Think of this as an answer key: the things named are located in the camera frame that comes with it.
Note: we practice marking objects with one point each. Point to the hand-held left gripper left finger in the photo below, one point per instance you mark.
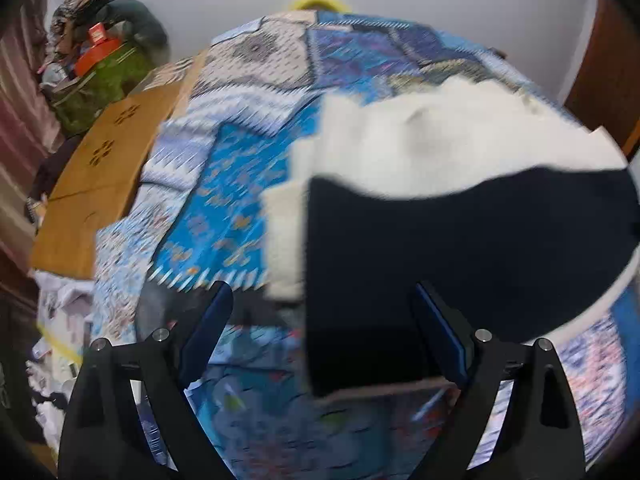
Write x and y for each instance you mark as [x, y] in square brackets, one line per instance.
[200, 340]

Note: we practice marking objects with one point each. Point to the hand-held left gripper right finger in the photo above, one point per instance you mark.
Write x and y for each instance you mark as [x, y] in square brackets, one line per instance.
[442, 332]

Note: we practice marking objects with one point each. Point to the cream navy striped sweater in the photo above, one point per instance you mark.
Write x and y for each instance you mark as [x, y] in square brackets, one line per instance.
[450, 260]

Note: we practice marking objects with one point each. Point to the pile of patterned clothes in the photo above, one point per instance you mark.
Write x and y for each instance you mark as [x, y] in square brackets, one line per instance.
[75, 15]

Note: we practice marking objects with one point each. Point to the blue patchwork blanket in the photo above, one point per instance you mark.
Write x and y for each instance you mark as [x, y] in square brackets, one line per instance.
[225, 210]

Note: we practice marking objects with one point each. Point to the white printed cloth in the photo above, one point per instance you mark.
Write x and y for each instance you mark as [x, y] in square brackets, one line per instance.
[60, 320]

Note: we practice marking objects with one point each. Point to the wooden lap desk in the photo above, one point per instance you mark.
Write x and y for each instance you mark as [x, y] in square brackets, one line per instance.
[100, 160]

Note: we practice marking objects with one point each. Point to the green fabric bag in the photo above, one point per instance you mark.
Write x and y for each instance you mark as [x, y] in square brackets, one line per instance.
[105, 90]

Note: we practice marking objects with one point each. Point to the pink striped curtain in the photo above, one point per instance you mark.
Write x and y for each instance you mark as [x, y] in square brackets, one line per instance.
[20, 135]

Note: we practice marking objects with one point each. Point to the brown wooden door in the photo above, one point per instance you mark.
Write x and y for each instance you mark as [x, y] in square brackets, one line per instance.
[610, 85]

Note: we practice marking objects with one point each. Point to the orange box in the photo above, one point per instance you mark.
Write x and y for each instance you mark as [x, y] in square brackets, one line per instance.
[95, 57]

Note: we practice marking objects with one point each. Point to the small red box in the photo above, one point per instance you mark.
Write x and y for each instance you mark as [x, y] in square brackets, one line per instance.
[98, 34]

